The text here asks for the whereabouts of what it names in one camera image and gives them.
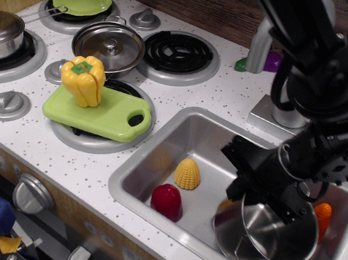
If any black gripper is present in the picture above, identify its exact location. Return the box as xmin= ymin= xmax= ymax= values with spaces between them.
xmin=221 ymin=133 xmax=320 ymax=224

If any steel pot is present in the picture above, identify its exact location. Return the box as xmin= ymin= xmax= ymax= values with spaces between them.
xmin=212 ymin=193 xmax=319 ymax=260

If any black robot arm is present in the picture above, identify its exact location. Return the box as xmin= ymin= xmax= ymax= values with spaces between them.
xmin=222 ymin=0 xmax=348 ymax=224

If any stainless steel sink basin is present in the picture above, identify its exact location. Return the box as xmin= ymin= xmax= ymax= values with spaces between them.
xmin=108 ymin=107 xmax=348 ymax=260

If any yellow toy corn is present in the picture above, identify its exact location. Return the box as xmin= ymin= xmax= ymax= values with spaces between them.
xmin=173 ymin=158 xmax=200 ymax=190

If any red toy fruit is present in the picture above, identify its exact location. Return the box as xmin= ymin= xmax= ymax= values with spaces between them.
xmin=150 ymin=184 xmax=183 ymax=222

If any silver toy faucet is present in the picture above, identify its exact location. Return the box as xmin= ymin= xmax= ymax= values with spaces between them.
xmin=238 ymin=0 xmax=339 ymax=139

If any orange toy carrot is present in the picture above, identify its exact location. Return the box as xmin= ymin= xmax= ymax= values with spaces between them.
xmin=314 ymin=203 xmax=332 ymax=242

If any purple toy eggplant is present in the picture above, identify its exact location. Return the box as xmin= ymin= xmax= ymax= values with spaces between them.
xmin=234 ymin=47 xmax=284 ymax=77

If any green plastic cutting board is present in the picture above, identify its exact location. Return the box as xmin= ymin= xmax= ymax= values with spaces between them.
xmin=42 ymin=86 xmax=151 ymax=143

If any black burner back right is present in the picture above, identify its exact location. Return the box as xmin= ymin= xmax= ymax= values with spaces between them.
xmin=136 ymin=30 xmax=220 ymax=87

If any burner under cutting board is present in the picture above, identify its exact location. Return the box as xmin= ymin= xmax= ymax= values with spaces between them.
xmin=50 ymin=79 xmax=156 ymax=154

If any steel pan with lid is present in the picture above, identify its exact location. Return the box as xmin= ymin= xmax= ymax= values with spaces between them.
xmin=71 ymin=15 xmax=146 ymax=79

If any yellow toy bell pepper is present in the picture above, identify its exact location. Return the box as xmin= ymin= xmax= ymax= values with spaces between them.
xmin=61 ymin=55 xmax=106 ymax=108

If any silver stove knob back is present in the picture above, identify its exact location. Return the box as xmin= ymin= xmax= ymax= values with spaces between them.
xmin=129 ymin=8 xmax=161 ymax=31

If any silver stove knob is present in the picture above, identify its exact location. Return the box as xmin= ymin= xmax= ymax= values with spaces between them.
xmin=44 ymin=59 xmax=66 ymax=86
xmin=129 ymin=8 xmax=161 ymax=31
xmin=0 ymin=91 xmax=32 ymax=122

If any silver oven front knob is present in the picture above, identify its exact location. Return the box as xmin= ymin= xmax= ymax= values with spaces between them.
xmin=12 ymin=173 xmax=55 ymax=215

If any silver stove knob middle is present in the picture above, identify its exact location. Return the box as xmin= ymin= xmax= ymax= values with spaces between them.
xmin=44 ymin=59 xmax=66 ymax=86

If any burner under green plate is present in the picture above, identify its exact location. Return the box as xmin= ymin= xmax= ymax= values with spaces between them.
xmin=38 ymin=0 xmax=120 ymax=35

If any yellow cloth piece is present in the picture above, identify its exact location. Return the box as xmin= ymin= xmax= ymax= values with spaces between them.
xmin=0 ymin=235 xmax=22 ymax=254

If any green plastic plate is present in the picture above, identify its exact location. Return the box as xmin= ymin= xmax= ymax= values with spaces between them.
xmin=52 ymin=0 xmax=112 ymax=16

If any silver stove knob front left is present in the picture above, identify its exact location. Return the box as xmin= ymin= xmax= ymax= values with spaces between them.
xmin=0 ymin=91 xmax=32 ymax=122

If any burner under saucepan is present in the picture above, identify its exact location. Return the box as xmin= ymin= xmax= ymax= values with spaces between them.
xmin=0 ymin=30 xmax=47 ymax=84

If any steel saucepan with lid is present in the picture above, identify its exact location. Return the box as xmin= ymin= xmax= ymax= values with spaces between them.
xmin=0 ymin=5 xmax=68 ymax=59

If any silver oven door handle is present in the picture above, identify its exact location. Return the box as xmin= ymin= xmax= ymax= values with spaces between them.
xmin=66 ymin=244 xmax=93 ymax=260

